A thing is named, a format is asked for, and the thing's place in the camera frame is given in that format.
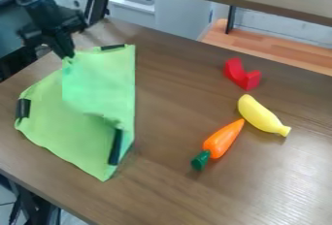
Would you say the green cloth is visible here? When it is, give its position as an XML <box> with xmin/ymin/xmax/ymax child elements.
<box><xmin>13</xmin><ymin>43</ymin><xmax>138</xmax><ymax>182</ymax></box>

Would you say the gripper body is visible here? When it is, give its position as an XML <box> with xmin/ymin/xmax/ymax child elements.
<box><xmin>17</xmin><ymin>0</ymin><xmax>90</xmax><ymax>45</ymax></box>

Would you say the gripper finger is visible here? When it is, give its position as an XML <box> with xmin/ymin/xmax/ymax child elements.
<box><xmin>50</xmin><ymin>31</ymin><xmax>77</xmax><ymax>60</ymax></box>

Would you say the yellow toy banana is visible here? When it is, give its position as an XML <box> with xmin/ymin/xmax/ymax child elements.
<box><xmin>236</xmin><ymin>93</ymin><xmax>293</xmax><ymax>138</ymax></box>

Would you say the orange toy carrot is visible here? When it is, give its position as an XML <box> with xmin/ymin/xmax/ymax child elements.
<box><xmin>189</xmin><ymin>117</ymin><xmax>247</xmax><ymax>172</ymax></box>

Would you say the red toy block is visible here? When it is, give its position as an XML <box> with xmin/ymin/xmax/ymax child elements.
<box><xmin>222</xmin><ymin>57</ymin><xmax>264</xmax><ymax>92</ymax></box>

